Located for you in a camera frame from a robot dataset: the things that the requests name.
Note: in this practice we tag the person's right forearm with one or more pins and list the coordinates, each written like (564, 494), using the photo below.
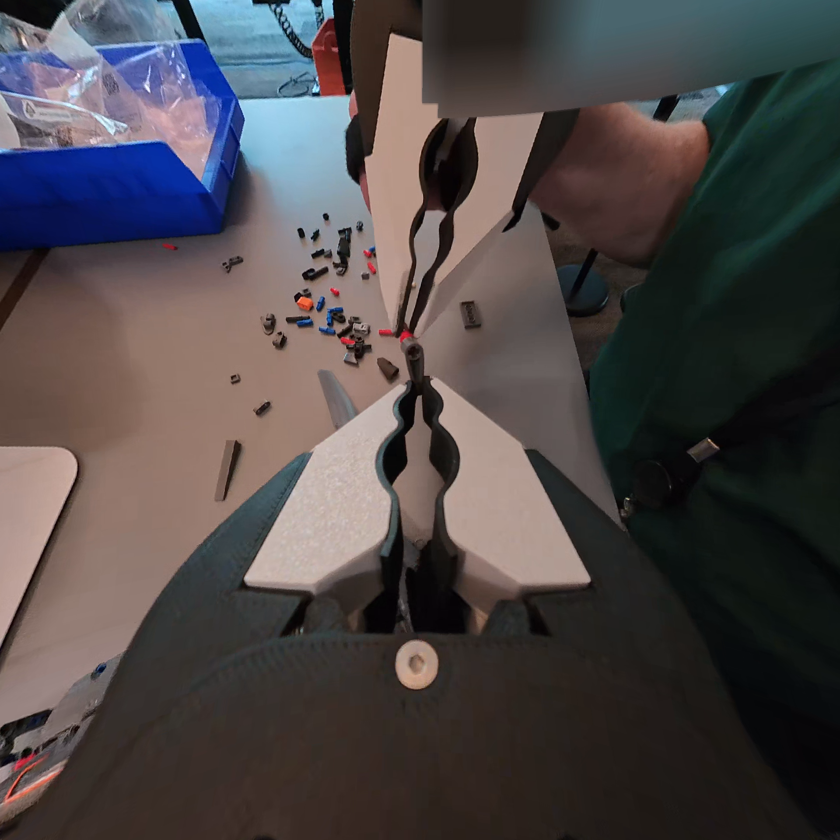
(623, 177)

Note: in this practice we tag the person's green shirt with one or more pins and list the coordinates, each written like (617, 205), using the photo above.
(754, 262)

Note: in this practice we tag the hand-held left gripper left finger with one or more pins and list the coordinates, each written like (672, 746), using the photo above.
(315, 518)

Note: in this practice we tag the red lego pin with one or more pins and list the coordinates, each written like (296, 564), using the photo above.
(408, 338)

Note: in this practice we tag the dark grey lego wedge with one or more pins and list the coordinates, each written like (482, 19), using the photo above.
(227, 469)

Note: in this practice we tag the person's right hand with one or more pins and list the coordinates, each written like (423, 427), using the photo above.
(353, 108)

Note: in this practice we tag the dark grey lego connector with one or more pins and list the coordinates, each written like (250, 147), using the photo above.
(413, 358)

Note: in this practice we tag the crumpled clear plastic bags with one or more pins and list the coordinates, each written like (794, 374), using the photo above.
(151, 98)

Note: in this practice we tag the scattered small lego pieces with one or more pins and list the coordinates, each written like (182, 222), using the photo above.
(304, 302)

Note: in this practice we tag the long grey lego panel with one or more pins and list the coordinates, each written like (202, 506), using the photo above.
(338, 400)

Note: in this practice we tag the black curved lego panel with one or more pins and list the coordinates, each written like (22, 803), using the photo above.
(387, 369)

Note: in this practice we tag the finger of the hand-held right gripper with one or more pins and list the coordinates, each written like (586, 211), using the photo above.
(397, 164)
(525, 341)

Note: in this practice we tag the white book stand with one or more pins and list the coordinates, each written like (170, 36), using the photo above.
(26, 525)

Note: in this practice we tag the partly built lego model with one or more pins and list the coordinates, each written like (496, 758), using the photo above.
(65, 715)

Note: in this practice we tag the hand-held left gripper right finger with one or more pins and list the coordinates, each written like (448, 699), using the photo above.
(512, 518)

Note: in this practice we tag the black badge reel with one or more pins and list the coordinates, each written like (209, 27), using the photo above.
(656, 482)

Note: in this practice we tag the orange box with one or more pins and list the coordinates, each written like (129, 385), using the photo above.
(325, 52)

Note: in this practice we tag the blue plastic bin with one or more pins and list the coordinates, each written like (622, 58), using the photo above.
(98, 197)

